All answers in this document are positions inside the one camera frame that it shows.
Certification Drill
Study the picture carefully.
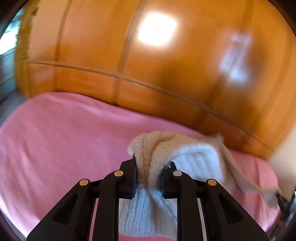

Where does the white knitted sweater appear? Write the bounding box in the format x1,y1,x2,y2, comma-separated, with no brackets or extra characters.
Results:
119,131,279,238

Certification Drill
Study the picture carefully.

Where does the orange wooden wardrobe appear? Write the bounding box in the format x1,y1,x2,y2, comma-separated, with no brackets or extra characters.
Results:
16,1,295,158

